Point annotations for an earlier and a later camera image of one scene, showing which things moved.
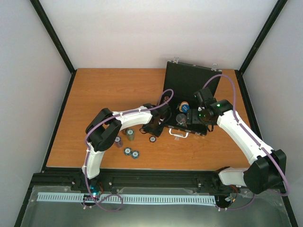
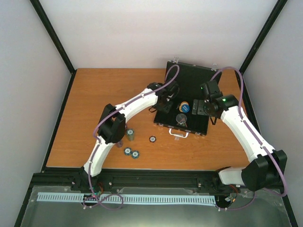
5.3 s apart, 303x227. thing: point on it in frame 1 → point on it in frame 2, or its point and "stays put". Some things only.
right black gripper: x=209 y=123 → x=195 y=106
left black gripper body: x=153 y=129 → x=163 y=107
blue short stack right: x=135 y=154 stays put
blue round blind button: x=184 y=108 stays put
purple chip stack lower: x=119 y=142 stays put
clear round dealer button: x=181 y=118 stays put
